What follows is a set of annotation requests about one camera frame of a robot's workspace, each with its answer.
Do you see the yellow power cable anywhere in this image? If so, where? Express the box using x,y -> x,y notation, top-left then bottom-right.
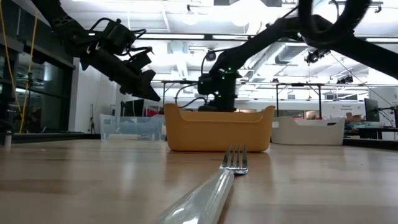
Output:
0,0 -> 40,134

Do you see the black overhead camera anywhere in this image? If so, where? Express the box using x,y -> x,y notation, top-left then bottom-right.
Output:
304,48 -> 331,65

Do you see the black computer monitor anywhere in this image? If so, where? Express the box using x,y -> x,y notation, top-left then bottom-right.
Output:
364,98 -> 381,123

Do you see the white pendant lamp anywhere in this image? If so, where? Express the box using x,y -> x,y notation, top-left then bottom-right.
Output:
182,4 -> 200,26

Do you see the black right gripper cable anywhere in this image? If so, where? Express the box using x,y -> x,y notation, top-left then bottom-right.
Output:
175,83 -> 208,109

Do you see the white plastic bin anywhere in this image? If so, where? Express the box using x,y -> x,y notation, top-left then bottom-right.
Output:
271,116 -> 346,146

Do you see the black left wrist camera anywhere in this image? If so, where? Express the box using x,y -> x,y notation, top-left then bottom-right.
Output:
124,46 -> 155,75

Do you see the white-handled silver fork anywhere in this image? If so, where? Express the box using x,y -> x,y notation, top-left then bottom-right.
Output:
155,143 -> 249,224

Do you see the cluttered dark desk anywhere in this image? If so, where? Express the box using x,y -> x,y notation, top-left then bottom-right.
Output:
345,123 -> 398,141

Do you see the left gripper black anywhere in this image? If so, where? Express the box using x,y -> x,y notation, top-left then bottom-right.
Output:
80,46 -> 162,101

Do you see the white cylindrical post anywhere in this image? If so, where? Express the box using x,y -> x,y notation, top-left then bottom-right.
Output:
4,129 -> 13,149

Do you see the silver ceiling duct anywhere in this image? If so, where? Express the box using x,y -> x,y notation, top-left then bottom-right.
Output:
275,43 -> 308,65

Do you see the clear plastic bin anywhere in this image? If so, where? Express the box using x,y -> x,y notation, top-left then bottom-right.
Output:
99,113 -> 166,141

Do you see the yellow plastic bin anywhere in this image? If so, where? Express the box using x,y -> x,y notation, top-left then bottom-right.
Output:
164,103 -> 276,153

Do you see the black frame workbench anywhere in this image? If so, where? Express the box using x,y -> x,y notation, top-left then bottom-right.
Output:
160,79 -> 324,119

